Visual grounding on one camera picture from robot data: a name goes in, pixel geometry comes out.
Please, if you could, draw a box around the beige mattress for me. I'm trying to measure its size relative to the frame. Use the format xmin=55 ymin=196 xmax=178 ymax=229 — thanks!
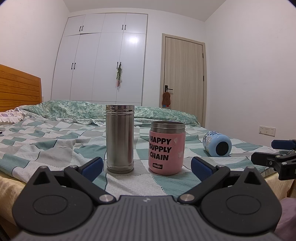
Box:
xmin=0 ymin=171 xmax=28 ymax=233

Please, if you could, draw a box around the pink cloth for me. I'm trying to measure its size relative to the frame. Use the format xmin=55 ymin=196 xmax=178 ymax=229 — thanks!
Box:
xmin=279 ymin=197 xmax=296 ymax=241

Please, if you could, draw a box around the wooden headboard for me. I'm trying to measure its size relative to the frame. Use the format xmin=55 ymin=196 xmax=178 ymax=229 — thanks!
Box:
xmin=0 ymin=64 xmax=43 ymax=113

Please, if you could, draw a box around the light wooden door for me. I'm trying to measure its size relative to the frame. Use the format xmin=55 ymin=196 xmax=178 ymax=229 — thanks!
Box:
xmin=159 ymin=33 xmax=207 ymax=128

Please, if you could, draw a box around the brown pouch on door handle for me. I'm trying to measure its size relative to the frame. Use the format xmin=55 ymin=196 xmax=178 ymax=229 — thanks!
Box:
xmin=161 ymin=90 xmax=172 ymax=108

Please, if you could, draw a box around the green hanging ornament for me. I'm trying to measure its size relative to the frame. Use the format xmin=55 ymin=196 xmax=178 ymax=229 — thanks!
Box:
xmin=115 ymin=62 xmax=123 ymax=88

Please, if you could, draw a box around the blue printed cup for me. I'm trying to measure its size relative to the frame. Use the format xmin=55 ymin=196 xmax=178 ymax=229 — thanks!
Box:
xmin=203 ymin=131 xmax=233 ymax=158

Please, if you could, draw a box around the white wardrobe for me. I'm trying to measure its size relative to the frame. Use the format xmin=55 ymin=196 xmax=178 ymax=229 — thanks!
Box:
xmin=51 ymin=13 xmax=149 ymax=105

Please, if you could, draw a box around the green grey checkered bed sheet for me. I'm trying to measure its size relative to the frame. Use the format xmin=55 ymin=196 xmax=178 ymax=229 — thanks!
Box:
xmin=0 ymin=116 xmax=296 ymax=198

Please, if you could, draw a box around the tall stainless steel cup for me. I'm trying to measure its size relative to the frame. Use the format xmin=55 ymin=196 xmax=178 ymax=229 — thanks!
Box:
xmin=106 ymin=104 xmax=135 ymax=174

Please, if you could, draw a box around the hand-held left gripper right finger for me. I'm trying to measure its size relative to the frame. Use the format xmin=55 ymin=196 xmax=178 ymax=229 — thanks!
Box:
xmin=177 ymin=156 xmax=269 ymax=205

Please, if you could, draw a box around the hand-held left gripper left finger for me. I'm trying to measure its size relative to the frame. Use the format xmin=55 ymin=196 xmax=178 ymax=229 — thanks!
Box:
xmin=26 ymin=157 xmax=117 ymax=205

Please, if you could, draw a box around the green floral quilt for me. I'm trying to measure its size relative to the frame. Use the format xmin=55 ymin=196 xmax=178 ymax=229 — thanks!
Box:
xmin=17 ymin=100 xmax=200 ymax=127

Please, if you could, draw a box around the pink cup with black lettering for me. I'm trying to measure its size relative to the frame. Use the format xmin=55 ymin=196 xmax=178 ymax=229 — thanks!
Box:
xmin=148 ymin=121 xmax=186 ymax=176

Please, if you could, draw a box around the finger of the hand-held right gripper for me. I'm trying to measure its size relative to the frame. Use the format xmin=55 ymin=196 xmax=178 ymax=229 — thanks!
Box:
xmin=271 ymin=139 xmax=296 ymax=151
xmin=251 ymin=151 xmax=296 ymax=168

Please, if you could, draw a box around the floral lace-edged pillow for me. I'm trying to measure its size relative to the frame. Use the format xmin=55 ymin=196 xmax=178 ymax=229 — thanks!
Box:
xmin=0 ymin=110 xmax=26 ymax=123

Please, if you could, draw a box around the white wall socket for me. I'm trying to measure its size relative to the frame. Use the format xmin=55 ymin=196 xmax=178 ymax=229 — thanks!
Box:
xmin=259 ymin=126 xmax=276 ymax=136

